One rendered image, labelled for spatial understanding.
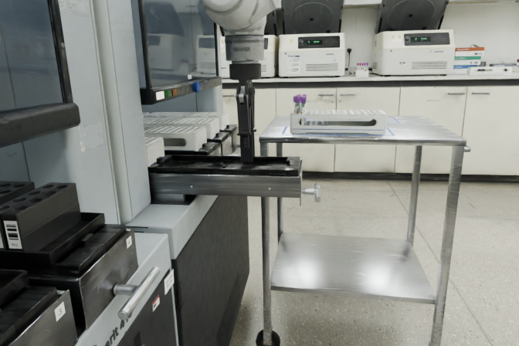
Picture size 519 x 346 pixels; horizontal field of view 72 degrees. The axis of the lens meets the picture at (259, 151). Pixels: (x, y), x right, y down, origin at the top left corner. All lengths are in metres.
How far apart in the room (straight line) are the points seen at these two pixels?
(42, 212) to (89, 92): 0.21
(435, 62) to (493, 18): 0.97
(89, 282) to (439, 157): 3.11
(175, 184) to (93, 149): 0.25
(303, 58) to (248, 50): 2.30
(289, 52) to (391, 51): 0.82
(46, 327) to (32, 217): 0.14
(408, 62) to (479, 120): 0.75
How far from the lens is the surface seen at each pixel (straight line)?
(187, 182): 0.83
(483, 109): 3.41
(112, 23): 0.73
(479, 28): 4.04
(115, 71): 0.72
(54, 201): 0.56
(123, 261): 0.57
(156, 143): 0.90
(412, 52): 3.20
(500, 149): 3.54
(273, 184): 0.79
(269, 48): 3.13
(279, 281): 1.37
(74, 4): 0.65
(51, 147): 0.62
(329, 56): 3.11
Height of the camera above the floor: 1.05
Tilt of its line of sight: 14 degrees down
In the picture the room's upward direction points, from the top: 1 degrees counter-clockwise
